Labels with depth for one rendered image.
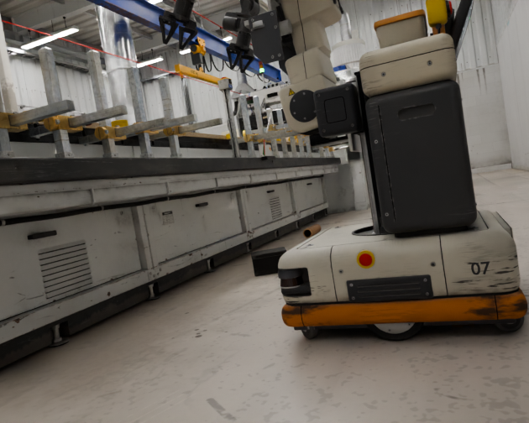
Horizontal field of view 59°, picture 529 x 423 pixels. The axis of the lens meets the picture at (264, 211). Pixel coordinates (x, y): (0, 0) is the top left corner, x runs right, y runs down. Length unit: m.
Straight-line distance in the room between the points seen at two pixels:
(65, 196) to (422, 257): 1.23
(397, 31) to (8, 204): 1.31
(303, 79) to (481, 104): 10.79
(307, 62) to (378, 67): 0.30
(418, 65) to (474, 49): 11.09
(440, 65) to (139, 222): 1.64
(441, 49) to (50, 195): 1.32
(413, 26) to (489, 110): 10.75
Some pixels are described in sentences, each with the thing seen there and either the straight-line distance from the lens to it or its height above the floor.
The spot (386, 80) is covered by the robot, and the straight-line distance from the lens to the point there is 1.36.
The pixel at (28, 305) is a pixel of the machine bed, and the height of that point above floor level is 0.19.
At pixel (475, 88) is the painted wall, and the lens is 12.29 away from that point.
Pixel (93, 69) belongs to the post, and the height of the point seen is 1.06.
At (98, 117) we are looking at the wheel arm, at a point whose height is 0.82.
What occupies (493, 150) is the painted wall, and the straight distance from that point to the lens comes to 12.22.
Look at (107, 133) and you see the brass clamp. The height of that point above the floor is 0.80.
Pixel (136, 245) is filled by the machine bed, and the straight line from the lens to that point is 2.45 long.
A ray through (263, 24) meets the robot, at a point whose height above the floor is 1.01.
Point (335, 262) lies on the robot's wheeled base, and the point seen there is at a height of 0.24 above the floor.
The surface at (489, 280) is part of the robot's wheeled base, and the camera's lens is 1.33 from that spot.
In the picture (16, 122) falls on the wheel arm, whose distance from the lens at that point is 1.67.
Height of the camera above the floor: 0.49
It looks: 3 degrees down
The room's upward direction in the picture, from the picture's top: 9 degrees counter-clockwise
